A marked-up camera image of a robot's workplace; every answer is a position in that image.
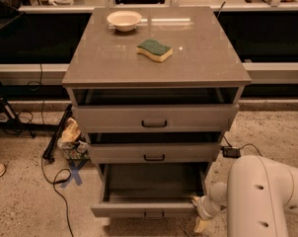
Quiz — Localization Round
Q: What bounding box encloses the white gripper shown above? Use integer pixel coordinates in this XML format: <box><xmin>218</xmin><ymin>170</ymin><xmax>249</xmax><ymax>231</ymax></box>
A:
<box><xmin>191</xmin><ymin>196</ymin><xmax>227</xmax><ymax>233</ymax></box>

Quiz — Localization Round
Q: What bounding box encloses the grey drawer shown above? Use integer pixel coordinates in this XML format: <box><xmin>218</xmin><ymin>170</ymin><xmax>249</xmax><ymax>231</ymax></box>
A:
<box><xmin>72</xmin><ymin>105</ymin><xmax>239</xmax><ymax>133</ymax></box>
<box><xmin>88</xmin><ymin>143</ymin><xmax>220</xmax><ymax>163</ymax></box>
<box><xmin>92</xmin><ymin>163</ymin><xmax>206</xmax><ymax>219</ymax></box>

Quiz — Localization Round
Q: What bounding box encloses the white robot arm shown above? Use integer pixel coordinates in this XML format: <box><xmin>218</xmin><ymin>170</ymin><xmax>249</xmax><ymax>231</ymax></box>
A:
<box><xmin>192</xmin><ymin>155</ymin><xmax>298</xmax><ymax>237</ymax></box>

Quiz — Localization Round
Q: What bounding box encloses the grey drawer cabinet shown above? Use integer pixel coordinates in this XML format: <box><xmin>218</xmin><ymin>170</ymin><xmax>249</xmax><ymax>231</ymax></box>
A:
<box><xmin>61</xmin><ymin>6</ymin><xmax>253</xmax><ymax>192</ymax></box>

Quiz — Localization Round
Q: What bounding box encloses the black power adapter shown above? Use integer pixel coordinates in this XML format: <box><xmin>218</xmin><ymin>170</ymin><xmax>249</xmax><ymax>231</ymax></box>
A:
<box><xmin>221</xmin><ymin>146</ymin><xmax>241</xmax><ymax>159</ymax></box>

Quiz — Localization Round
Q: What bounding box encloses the blue tape cross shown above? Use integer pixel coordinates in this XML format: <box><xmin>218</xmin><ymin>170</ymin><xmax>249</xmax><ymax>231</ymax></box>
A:
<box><xmin>60</xmin><ymin>159</ymin><xmax>88</xmax><ymax>189</ymax></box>

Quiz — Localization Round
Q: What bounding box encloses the crumpled bag of items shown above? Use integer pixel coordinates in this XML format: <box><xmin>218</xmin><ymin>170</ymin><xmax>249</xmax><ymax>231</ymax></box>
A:
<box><xmin>57</xmin><ymin>118</ymin><xmax>89</xmax><ymax>160</ymax></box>

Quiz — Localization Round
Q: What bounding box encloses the green yellow sponge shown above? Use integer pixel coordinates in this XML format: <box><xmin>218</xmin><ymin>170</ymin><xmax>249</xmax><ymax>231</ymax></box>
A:
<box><xmin>136</xmin><ymin>39</ymin><xmax>173</xmax><ymax>62</ymax></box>

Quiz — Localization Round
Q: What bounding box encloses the white bowl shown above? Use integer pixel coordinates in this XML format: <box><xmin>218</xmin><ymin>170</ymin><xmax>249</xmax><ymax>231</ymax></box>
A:
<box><xmin>107</xmin><ymin>11</ymin><xmax>142</xmax><ymax>32</ymax></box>

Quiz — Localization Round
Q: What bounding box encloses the black tripod stand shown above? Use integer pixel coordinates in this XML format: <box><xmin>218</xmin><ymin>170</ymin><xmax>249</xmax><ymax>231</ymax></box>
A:
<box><xmin>0</xmin><ymin>92</ymin><xmax>59</xmax><ymax>137</ymax></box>

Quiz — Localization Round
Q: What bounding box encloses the black cable right floor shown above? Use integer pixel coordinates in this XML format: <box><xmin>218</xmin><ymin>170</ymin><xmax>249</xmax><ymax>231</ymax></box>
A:
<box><xmin>239</xmin><ymin>143</ymin><xmax>263</xmax><ymax>158</ymax></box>

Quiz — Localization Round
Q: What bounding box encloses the black cable floor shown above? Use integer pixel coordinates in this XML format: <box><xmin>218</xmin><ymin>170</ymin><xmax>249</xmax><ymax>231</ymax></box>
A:
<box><xmin>239</xmin><ymin>143</ymin><xmax>263</xmax><ymax>158</ymax></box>
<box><xmin>40</xmin><ymin>155</ymin><xmax>75</xmax><ymax>237</ymax></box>

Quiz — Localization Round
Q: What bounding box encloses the black cable left floor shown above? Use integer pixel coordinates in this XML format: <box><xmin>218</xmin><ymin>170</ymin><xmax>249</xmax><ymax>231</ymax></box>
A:
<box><xmin>40</xmin><ymin>155</ymin><xmax>75</xmax><ymax>237</ymax></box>

